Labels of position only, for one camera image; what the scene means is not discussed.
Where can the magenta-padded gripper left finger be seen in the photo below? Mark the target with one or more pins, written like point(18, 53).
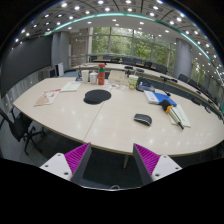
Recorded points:
point(78, 156)

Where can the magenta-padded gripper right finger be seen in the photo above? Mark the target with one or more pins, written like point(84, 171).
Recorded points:
point(146, 160)

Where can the black computer mouse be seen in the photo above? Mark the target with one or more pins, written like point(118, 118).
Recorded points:
point(142, 119)

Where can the black mouse pad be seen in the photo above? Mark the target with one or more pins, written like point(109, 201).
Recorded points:
point(96, 96)

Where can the white booklet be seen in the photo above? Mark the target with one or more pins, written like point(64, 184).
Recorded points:
point(184, 116)

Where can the black foam handheld microphone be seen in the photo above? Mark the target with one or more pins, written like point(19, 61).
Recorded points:
point(166, 105)

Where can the blue and white book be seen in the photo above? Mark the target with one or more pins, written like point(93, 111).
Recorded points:
point(163, 98)

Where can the red and white brochure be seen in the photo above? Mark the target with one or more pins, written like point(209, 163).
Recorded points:
point(47, 97)

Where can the black office chair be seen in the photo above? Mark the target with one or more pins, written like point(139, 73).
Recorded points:
point(15, 128)

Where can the white leaflet with red heading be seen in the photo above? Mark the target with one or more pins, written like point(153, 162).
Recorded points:
point(70, 87)

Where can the black conference microphone unit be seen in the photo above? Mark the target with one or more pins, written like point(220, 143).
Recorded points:
point(145, 87)

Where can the green printed paper cup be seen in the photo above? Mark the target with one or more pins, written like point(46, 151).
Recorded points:
point(133, 82)

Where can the colourful sticker sheet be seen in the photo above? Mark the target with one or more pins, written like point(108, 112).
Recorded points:
point(115, 86)

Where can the black gooseneck desk microphone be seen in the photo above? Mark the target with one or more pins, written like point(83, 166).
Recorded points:
point(79, 77)

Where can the white lidded mug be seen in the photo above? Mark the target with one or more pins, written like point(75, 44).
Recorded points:
point(93, 78)

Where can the white paper cup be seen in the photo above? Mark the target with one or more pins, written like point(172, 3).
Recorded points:
point(85, 76)

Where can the red thermos bottle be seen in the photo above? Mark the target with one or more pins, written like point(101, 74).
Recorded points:
point(101, 76)

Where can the beige cardboard box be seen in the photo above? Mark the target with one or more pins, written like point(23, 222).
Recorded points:
point(117, 78)

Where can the grey monitor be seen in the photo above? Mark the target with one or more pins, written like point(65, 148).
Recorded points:
point(52, 73)

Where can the white floor appliance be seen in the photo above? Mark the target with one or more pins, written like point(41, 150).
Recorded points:
point(60, 69)

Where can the group of dark chairs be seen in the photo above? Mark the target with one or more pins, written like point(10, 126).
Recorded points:
point(161, 69)

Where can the group of ceiling lights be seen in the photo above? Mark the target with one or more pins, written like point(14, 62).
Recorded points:
point(107, 9)

